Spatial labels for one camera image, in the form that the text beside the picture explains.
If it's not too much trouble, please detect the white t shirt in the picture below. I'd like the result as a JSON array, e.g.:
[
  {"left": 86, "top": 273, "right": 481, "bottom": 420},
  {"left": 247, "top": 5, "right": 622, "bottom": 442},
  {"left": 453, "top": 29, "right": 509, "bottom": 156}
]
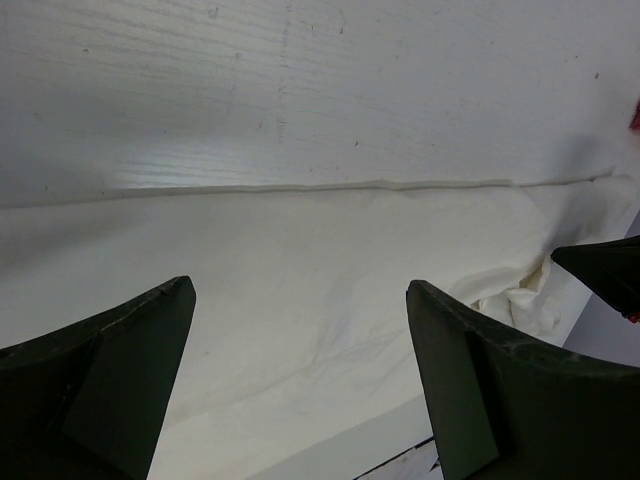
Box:
[{"left": 1, "top": 176, "right": 637, "bottom": 479}]

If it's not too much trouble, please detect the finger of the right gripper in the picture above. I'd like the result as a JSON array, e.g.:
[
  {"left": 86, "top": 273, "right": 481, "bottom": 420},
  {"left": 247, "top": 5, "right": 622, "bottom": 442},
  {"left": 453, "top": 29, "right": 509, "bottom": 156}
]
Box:
[{"left": 551, "top": 236, "right": 639, "bottom": 320}]

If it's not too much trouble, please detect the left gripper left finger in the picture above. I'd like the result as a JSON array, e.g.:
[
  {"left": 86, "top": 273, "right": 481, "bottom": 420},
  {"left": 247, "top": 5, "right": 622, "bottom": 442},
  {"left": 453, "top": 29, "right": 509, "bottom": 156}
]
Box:
[{"left": 1, "top": 276, "right": 195, "bottom": 479}]

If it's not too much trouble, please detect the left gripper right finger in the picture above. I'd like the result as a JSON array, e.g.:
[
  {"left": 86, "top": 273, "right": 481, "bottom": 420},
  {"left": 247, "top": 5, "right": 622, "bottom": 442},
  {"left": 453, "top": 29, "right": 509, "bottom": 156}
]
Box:
[{"left": 406, "top": 280, "right": 639, "bottom": 479}]

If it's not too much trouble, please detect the folded red t shirt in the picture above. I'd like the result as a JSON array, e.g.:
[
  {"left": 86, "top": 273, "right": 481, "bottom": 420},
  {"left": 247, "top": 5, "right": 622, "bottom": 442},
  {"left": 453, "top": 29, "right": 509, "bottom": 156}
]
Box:
[{"left": 629, "top": 103, "right": 640, "bottom": 132}]

